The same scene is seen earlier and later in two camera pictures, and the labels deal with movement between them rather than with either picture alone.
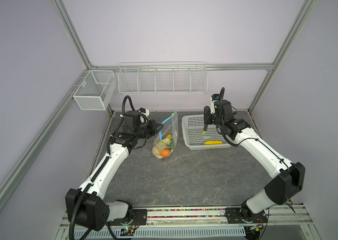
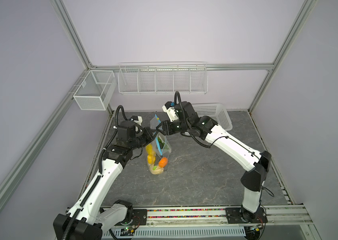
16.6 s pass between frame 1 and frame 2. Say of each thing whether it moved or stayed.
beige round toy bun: moved
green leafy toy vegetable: moved
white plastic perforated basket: moved
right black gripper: moved
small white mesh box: stayed
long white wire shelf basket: stayed
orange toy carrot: moved
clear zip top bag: moved
